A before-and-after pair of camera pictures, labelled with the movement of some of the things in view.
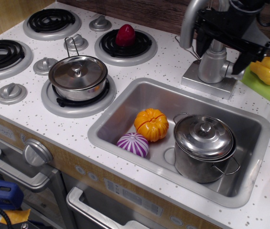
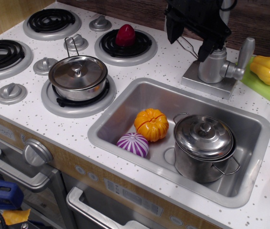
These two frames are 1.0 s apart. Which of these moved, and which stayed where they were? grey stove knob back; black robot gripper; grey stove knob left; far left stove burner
Moved: black robot gripper
Stayed: grey stove knob left; grey stove knob back; far left stove burner
